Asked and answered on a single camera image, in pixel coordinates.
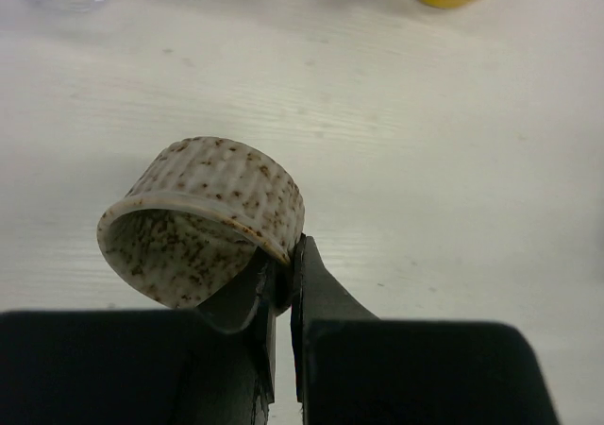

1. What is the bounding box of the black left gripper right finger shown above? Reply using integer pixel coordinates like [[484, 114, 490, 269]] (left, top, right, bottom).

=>
[[291, 236, 559, 424]]

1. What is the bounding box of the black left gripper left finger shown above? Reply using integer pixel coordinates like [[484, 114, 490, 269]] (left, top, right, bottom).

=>
[[1, 252, 276, 424]]

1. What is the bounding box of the small speckled glass cup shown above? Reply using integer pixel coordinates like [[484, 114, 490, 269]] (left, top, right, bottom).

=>
[[96, 136, 305, 309]]

